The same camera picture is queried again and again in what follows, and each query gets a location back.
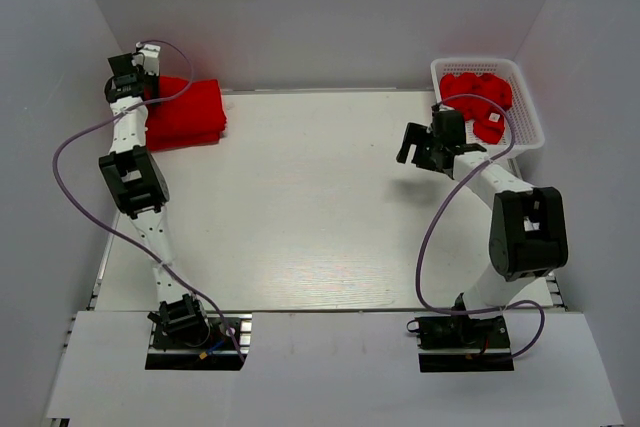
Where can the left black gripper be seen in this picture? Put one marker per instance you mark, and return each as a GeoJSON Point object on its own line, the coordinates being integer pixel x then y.
{"type": "Point", "coordinates": [156, 79]}

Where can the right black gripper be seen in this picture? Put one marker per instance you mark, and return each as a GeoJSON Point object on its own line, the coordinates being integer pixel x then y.
{"type": "Point", "coordinates": [418, 134]}

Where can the red t shirt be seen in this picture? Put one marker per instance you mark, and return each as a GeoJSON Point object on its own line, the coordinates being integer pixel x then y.
{"type": "Point", "coordinates": [157, 142]}
{"type": "Point", "coordinates": [199, 109]}

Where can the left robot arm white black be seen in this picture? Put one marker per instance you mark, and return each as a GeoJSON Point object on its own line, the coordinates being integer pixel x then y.
{"type": "Point", "coordinates": [140, 192]}

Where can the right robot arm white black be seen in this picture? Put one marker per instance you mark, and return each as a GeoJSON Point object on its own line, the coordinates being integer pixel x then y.
{"type": "Point", "coordinates": [527, 234]}

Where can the red shirts pile in basket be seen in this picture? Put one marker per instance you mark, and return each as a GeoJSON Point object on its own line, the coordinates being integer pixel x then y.
{"type": "Point", "coordinates": [473, 95]}

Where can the white plastic basket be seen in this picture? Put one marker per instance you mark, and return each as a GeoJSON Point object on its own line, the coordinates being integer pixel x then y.
{"type": "Point", "coordinates": [522, 125]}

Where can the white front cover board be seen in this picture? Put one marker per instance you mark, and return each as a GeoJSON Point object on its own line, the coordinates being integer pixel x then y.
{"type": "Point", "coordinates": [357, 369]}

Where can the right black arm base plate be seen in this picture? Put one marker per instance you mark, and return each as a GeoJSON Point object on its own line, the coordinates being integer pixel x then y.
{"type": "Point", "coordinates": [459, 344]}

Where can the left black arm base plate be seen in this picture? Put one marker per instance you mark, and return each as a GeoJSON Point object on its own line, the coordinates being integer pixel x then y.
{"type": "Point", "coordinates": [212, 348]}

